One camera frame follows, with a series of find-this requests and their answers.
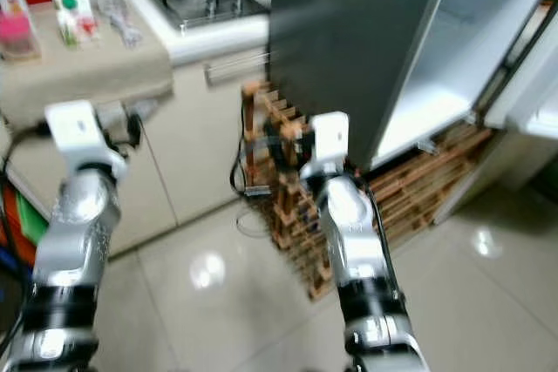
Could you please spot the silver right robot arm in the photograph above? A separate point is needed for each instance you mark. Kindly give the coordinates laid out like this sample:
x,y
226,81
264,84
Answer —
x,y
353,241

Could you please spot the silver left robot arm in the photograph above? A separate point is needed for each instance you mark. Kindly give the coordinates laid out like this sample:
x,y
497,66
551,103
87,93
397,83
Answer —
x,y
74,233

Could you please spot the dark grey mini fridge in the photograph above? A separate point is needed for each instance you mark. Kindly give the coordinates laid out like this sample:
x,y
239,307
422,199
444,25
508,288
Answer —
x,y
349,32

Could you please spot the beige counter cloth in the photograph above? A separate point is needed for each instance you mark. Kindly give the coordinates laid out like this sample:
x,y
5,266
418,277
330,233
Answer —
x,y
87,84

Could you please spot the beige kitchen cabinet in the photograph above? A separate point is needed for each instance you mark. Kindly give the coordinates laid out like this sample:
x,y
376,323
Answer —
x,y
192,145

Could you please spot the wooden wine rack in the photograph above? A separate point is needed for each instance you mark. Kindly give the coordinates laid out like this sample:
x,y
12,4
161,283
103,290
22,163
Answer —
x,y
410,185

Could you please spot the white kitchen countertop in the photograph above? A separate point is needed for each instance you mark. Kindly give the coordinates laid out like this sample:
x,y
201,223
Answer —
x,y
218,41

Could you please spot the green storage bin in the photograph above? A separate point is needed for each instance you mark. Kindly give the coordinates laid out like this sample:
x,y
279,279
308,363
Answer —
x,y
33,219

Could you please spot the white green drink carton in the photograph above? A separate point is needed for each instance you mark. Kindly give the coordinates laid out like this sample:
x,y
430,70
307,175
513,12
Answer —
x,y
71,6

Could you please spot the pink drink carton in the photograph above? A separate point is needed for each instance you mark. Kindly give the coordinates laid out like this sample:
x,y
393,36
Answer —
x,y
17,37

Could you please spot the orange storage bin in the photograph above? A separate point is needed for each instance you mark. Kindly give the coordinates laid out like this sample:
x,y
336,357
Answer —
x,y
9,224

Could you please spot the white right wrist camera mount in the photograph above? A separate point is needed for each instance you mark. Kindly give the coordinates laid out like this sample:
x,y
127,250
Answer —
x,y
330,138

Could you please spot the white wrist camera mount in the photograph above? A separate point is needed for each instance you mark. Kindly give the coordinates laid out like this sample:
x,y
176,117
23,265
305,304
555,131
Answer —
x,y
330,138
74,128

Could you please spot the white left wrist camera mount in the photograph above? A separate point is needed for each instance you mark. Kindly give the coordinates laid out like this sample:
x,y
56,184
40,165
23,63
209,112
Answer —
x,y
74,128

